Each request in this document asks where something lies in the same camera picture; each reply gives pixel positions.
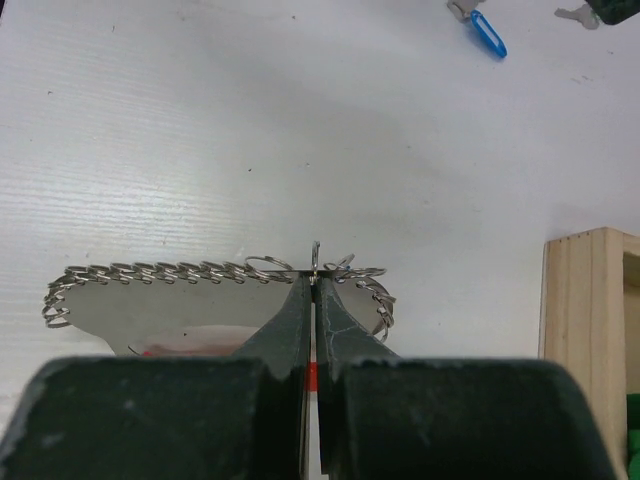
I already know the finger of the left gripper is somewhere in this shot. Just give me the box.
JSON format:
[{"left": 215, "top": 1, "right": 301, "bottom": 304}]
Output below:
[{"left": 587, "top": 0, "right": 640, "bottom": 25}]

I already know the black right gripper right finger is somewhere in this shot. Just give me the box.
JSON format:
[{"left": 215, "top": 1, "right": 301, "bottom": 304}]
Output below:
[{"left": 316, "top": 279, "right": 616, "bottom": 480}]

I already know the green hanging garment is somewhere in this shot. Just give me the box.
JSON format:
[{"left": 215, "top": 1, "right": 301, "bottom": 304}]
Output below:
[{"left": 626, "top": 393, "right": 640, "bottom": 462}]

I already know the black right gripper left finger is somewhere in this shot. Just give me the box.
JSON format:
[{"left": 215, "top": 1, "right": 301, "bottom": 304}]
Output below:
[{"left": 1, "top": 279, "right": 311, "bottom": 479}]

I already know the key with green tag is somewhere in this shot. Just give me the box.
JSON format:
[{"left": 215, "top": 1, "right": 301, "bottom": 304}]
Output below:
[{"left": 554, "top": 4, "right": 600, "bottom": 30}]

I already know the key with blue tag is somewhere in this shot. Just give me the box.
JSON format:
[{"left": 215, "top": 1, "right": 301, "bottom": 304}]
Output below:
[{"left": 446, "top": 0, "right": 508, "bottom": 60}]

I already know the wooden clothes rack tray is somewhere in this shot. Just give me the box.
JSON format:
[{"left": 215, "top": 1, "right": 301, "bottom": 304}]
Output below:
[{"left": 539, "top": 227, "right": 639, "bottom": 458}]

